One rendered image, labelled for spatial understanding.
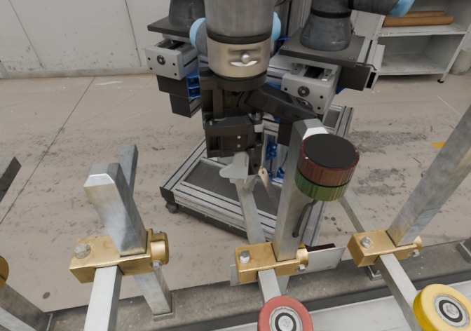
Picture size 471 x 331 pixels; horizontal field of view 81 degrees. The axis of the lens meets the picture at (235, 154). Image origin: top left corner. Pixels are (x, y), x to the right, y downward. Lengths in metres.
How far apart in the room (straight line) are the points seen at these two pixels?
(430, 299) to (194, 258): 1.17
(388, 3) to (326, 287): 0.69
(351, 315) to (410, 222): 0.31
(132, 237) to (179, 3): 0.83
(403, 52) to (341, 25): 2.84
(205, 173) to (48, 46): 2.33
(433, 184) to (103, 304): 0.53
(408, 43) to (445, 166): 3.22
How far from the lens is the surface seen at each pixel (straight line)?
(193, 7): 1.08
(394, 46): 3.64
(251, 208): 0.62
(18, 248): 1.94
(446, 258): 0.91
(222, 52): 0.32
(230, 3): 0.30
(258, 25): 0.31
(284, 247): 0.51
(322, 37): 0.90
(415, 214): 0.60
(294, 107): 0.39
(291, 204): 0.41
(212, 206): 1.42
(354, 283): 0.77
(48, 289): 1.71
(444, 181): 0.54
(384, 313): 0.86
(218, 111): 0.37
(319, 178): 0.29
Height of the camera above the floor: 1.36
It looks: 42 degrees down
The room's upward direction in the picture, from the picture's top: straight up
